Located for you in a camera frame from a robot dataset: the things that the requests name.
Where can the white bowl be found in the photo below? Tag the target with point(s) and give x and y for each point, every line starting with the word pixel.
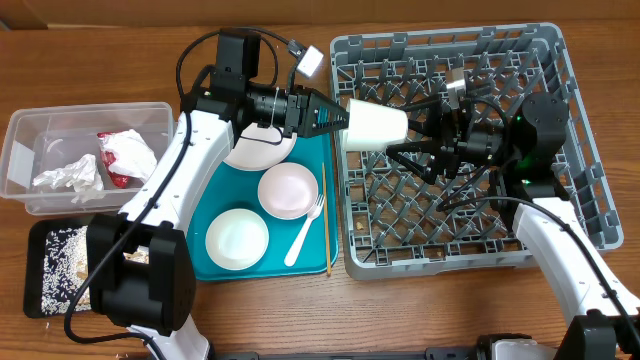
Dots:
pixel 237 239

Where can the red snack wrapper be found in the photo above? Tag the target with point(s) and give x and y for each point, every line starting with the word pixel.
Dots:
pixel 108 158

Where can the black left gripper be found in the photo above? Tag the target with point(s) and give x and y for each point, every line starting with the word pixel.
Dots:
pixel 307 125

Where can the black rectangular tray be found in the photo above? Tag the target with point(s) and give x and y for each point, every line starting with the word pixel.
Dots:
pixel 35 270

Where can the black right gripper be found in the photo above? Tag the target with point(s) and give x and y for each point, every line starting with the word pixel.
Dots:
pixel 430 147

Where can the large white plate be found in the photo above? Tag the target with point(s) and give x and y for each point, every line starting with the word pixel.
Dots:
pixel 259 149

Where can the white cup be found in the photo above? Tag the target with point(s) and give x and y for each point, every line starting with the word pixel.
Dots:
pixel 373 127

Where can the clear plastic waste bin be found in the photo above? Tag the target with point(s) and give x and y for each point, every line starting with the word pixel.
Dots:
pixel 42 139

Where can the wooden chopstick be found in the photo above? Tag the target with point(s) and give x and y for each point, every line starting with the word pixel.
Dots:
pixel 326 223

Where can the white paper napkin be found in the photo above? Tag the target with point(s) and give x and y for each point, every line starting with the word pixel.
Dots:
pixel 82 176

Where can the pink saucer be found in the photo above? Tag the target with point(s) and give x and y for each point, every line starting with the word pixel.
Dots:
pixel 287 191

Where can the white plastic fork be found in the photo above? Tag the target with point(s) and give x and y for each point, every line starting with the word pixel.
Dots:
pixel 295 249

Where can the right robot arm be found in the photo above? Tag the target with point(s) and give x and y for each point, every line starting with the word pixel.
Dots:
pixel 517 152

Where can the white tissue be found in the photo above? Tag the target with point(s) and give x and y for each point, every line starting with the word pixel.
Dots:
pixel 134 158

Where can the grey plastic dish rack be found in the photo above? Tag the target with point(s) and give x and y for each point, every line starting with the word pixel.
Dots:
pixel 396 225

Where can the cooked rice with peanuts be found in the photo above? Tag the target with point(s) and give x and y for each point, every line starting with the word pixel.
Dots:
pixel 65 268

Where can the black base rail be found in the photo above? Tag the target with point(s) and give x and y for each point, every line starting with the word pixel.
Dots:
pixel 488 347

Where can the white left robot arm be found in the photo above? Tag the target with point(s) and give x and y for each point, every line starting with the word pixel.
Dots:
pixel 140 273

